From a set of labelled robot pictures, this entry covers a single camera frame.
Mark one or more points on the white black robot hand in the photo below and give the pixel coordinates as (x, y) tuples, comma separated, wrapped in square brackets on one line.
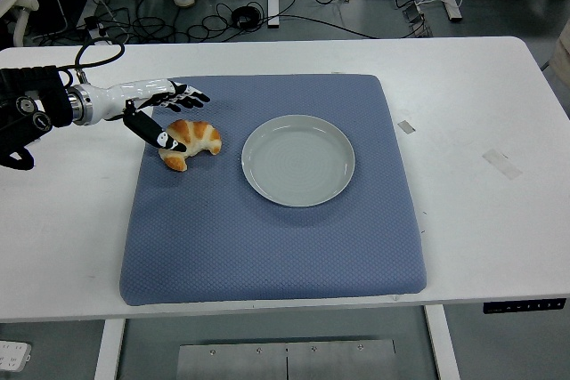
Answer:
[(116, 95)]

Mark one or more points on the golden striped croissant bread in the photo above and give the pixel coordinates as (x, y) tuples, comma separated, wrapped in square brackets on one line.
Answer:
[(200, 135)]

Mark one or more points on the round grey plate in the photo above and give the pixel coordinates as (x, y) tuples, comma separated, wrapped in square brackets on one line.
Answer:
[(298, 162)]

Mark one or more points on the blue quilted mat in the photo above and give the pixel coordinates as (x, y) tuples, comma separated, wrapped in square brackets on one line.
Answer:
[(267, 246)]

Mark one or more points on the white table leg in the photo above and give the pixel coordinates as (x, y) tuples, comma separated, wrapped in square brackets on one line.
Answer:
[(443, 344), (109, 349)]

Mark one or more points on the white power strip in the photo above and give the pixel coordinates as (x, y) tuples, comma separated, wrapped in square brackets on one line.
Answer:
[(13, 355)]

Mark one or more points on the small grey tape strip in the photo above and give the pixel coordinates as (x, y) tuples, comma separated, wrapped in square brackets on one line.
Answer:
[(406, 127)]

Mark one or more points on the large grey tape strip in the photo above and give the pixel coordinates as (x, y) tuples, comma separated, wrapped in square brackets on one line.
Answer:
[(502, 164)]

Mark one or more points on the beige fabric object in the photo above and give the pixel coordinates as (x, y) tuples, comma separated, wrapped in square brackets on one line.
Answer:
[(562, 55)]

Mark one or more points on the black table control panel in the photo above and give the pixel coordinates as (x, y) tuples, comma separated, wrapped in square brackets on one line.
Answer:
[(525, 306)]

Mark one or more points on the white curved tube frame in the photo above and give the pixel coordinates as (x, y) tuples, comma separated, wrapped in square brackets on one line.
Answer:
[(26, 2)]

